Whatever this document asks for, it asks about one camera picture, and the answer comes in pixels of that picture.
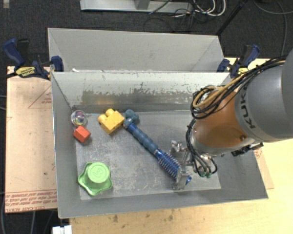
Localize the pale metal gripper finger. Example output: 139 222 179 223
172 169 192 191
170 140 187 154

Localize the blue brush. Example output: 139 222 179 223
123 109 192 185

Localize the grey metal bin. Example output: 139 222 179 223
47 27 269 219

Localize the yellow toy brick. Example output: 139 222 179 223
97 108 126 135

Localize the green plastic cup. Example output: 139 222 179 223
78 161 113 196

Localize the red-orange cube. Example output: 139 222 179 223
73 125 92 143

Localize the clear iridescent ball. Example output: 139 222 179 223
70 109 88 126

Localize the brown cardboard board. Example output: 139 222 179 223
4 66 58 214

